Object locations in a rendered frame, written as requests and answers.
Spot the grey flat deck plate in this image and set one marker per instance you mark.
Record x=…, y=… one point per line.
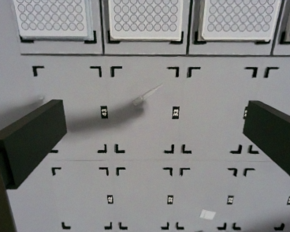
x=33, y=204

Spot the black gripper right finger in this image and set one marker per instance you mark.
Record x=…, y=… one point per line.
x=269, y=129

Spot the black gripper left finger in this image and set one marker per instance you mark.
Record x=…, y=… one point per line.
x=23, y=146

